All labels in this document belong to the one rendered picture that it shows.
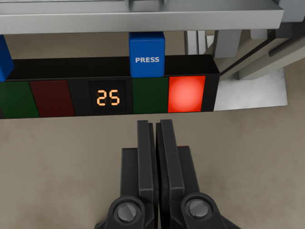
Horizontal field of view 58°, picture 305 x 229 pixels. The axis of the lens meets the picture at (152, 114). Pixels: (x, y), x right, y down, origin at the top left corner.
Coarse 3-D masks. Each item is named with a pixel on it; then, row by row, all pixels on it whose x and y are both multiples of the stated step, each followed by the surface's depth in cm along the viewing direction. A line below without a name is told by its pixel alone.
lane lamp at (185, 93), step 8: (176, 80) 22; (184, 80) 22; (192, 80) 22; (200, 80) 22; (176, 88) 23; (184, 88) 23; (192, 88) 23; (200, 88) 23; (176, 96) 23; (184, 96) 23; (192, 96) 23; (200, 96) 23; (168, 104) 24; (176, 104) 24; (184, 104) 24; (192, 104) 24; (200, 104) 24; (168, 112) 24
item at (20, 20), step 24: (120, 0) 17; (144, 0) 17; (168, 0) 17; (192, 0) 17; (216, 0) 17; (240, 0) 17; (264, 0) 17; (0, 24) 16; (24, 24) 16; (48, 24) 16; (72, 24) 16; (96, 24) 16; (120, 24) 16; (144, 24) 16; (168, 24) 16; (192, 24) 16; (216, 24) 16; (240, 24) 16; (264, 24) 16
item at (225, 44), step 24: (216, 48) 23; (24, 72) 22; (48, 72) 22; (72, 72) 22; (96, 72) 22; (120, 72) 22; (168, 72) 22; (192, 72) 22; (216, 72) 22; (72, 96) 23; (168, 96) 23
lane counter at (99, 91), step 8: (120, 80) 22; (96, 88) 22; (104, 88) 22; (112, 88) 22; (120, 88) 22; (96, 96) 23; (104, 96) 23; (112, 96) 23; (120, 96) 23; (96, 104) 23; (104, 104) 23; (112, 104) 23; (120, 104) 23; (96, 112) 24; (104, 112) 24; (112, 112) 24
